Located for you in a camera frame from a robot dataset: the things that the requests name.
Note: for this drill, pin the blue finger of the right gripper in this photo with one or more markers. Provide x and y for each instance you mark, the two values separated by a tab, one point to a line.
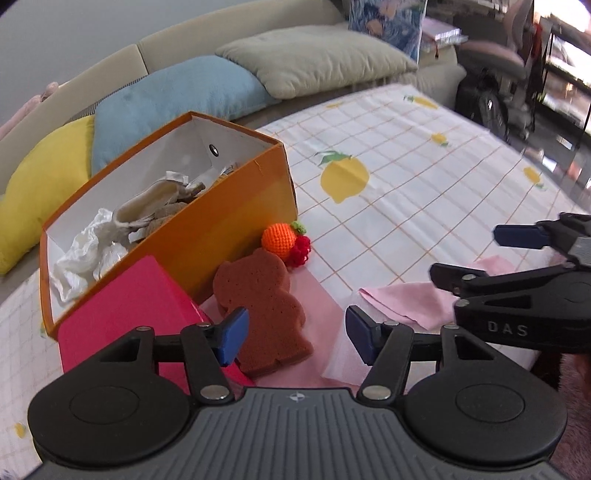
521	236

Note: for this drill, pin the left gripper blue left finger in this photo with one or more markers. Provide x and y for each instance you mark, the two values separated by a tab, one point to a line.
229	335

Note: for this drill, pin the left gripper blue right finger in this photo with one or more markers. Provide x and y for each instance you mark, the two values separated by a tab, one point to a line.
365	334

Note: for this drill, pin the brown bear sponge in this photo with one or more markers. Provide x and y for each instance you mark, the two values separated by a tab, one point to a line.
260	283

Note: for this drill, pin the pink cloth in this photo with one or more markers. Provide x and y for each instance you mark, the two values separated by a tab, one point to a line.
419	305

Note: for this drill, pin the orange crochet fruit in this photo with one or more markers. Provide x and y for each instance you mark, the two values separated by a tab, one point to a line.
289	242

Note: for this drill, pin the round cream cloth pad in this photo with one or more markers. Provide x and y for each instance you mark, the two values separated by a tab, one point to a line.
157	203

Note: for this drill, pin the silver white wrapping bundle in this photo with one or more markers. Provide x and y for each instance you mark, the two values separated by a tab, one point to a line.
211	175

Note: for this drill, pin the white tissue paper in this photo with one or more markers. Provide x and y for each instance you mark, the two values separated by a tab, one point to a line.
93	253

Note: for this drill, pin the red lidded candy box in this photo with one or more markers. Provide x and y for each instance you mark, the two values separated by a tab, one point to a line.
143	295

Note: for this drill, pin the black metal shelf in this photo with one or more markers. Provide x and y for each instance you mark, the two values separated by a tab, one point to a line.
565	92

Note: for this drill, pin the lemon print tablecloth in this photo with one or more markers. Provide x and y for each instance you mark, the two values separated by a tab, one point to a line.
388	183

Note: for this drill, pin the black backpack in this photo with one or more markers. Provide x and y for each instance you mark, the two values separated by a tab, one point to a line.
478	99

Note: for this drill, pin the purple fluffy rug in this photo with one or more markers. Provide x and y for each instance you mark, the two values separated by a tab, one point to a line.
570	376

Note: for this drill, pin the beige sofa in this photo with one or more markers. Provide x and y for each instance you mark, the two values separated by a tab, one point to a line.
201	36

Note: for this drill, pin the pink office chair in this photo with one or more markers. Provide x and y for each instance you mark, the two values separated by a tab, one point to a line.
505	62

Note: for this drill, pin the cluttered desk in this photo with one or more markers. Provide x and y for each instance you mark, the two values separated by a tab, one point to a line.
461	14

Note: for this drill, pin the yellow pillow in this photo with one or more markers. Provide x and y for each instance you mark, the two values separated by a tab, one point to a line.
49	174

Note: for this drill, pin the blue pillow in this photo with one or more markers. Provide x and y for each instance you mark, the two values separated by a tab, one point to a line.
206	84

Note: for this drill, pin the blue patterned cushion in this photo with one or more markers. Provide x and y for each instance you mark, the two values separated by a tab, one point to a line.
396	22

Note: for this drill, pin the grey beige pillow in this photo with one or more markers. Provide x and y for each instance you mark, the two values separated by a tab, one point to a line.
307	60

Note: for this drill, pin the pink plush on sofa back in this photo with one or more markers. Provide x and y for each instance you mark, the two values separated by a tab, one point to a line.
27	108

